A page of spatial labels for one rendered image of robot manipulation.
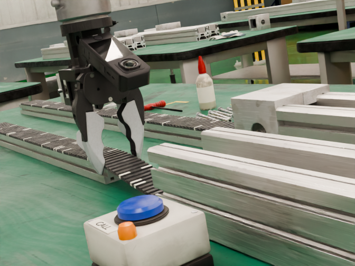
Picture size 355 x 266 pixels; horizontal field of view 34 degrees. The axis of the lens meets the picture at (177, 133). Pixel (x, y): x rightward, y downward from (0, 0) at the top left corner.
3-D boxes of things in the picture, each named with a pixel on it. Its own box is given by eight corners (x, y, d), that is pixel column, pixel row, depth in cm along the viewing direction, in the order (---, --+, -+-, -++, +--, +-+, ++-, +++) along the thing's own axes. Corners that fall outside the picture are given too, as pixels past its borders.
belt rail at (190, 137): (20, 113, 174) (18, 104, 173) (33, 110, 176) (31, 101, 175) (211, 149, 93) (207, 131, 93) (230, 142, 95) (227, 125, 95)
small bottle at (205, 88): (212, 106, 132) (204, 54, 129) (219, 107, 128) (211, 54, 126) (197, 109, 130) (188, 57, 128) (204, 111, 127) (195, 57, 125)
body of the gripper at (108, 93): (110, 98, 89) (94, 19, 86) (138, 101, 82) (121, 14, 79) (64, 110, 85) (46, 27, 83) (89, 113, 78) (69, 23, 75)
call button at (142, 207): (112, 225, 51) (108, 203, 51) (151, 210, 53) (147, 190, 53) (134, 236, 48) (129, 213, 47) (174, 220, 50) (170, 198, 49)
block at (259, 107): (226, 168, 81) (216, 102, 79) (291, 144, 88) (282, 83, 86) (270, 178, 74) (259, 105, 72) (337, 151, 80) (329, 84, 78)
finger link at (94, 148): (88, 170, 86) (89, 107, 85) (105, 176, 81) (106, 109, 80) (68, 171, 84) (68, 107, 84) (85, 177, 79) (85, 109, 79)
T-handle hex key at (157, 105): (133, 114, 139) (132, 106, 138) (164, 106, 143) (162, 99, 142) (166, 119, 125) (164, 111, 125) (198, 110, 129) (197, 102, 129)
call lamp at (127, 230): (115, 237, 46) (112, 223, 46) (131, 230, 47) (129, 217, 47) (124, 241, 45) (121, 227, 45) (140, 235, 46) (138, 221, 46)
